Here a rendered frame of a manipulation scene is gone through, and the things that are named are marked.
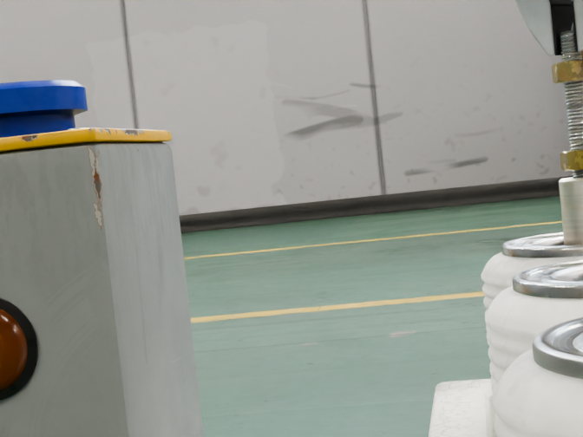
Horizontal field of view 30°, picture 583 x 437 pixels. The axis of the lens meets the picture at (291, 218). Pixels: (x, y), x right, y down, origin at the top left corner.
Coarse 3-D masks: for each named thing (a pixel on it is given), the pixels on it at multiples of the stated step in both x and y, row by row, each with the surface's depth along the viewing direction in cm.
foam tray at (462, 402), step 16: (448, 384) 55; (464, 384) 55; (480, 384) 54; (448, 400) 52; (464, 400) 51; (480, 400) 51; (432, 416) 50; (448, 416) 49; (464, 416) 48; (480, 416) 48; (432, 432) 46; (448, 432) 46; (464, 432) 46; (480, 432) 46
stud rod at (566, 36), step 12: (564, 36) 46; (564, 48) 46; (564, 60) 47; (564, 84) 47; (576, 84) 46; (576, 96) 46; (576, 108) 46; (576, 120) 46; (576, 132) 47; (576, 144) 47
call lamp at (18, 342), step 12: (0, 312) 27; (0, 324) 27; (12, 324) 27; (0, 336) 27; (12, 336) 27; (24, 336) 27; (0, 348) 27; (12, 348) 27; (24, 348) 27; (0, 360) 27; (12, 360) 27; (24, 360) 27; (0, 372) 27; (12, 372) 27; (0, 384) 27
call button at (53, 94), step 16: (0, 96) 29; (16, 96) 29; (32, 96) 29; (48, 96) 29; (64, 96) 30; (80, 96) 30; (0, 112) 29; (16, 112) 29; (32, 112) 29; (48, 112) 29; (64, 112) 30; (80, 112) 31; (0, 128) 29; (16, 128) 29; (32, 128) 29; (48, 128) 30; (64, 128) 30
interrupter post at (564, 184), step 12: (564, 180) 47; (576, 180) 46; (564, 192) 47; (576, 192) 46; (564, 204) 47; (576, 204) 46; (564, 216) 47; (576, 216) 46; (564, 228) 47; (576, 228) 46; (564, 240) 47; (576, 240) 46
